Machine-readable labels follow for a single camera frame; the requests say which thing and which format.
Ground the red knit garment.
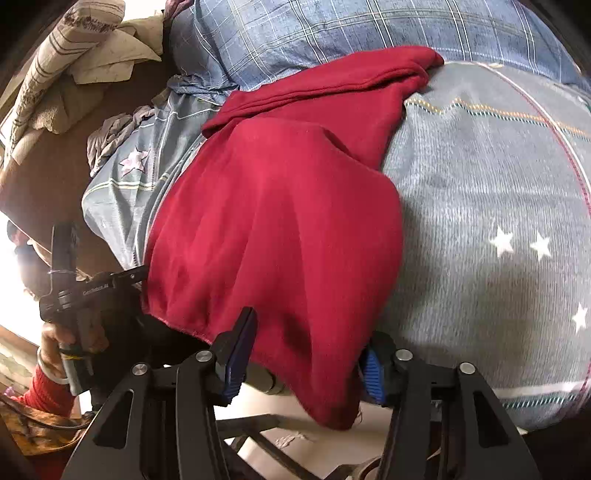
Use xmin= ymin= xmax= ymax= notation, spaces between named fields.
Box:
xmin=142 ymin=46 xmax=443 ymax=430

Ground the blue plaid pillow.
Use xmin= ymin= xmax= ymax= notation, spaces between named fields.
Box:
xmin=168 ymin=1 xmax=590 ymax=104

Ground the red sleeve forearm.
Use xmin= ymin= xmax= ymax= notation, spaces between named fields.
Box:
xmin=13 ymin=365 xmax=74 ymax=417

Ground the striped beige fabric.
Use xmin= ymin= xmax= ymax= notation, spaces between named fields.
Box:
xmin=7 ymin=1 xmax=125 ymax=151

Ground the person's left hand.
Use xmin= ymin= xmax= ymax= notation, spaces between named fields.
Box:
xmin=37 ymin=320 xmax=109 ymax=380

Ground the grey crumpled cloth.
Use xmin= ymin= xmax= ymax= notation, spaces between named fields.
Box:
xmin=86 ymin=106 xmax=155 ymax=178

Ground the beige cloth pile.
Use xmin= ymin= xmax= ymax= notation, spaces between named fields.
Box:
xmin=1 ymin=15 xmax=163 ymax=161

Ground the grey patterned bed sheet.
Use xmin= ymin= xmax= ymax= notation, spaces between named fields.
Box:
xmin=81 ymin=62 xmax=590 ymax=430

